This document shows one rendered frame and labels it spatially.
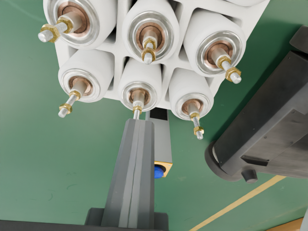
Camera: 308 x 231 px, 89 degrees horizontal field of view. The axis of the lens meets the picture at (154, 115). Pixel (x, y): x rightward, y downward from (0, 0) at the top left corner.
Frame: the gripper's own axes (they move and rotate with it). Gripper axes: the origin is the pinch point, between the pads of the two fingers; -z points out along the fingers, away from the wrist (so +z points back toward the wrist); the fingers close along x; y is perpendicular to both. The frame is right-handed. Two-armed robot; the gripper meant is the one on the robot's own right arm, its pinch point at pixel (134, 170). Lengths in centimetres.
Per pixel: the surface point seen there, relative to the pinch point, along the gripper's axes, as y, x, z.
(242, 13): -4.9, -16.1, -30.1
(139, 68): 6.9, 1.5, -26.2
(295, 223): 163, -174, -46
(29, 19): 7, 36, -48
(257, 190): 102, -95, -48
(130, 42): 1.0, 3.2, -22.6
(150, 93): 10.3, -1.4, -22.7
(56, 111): 44, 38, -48
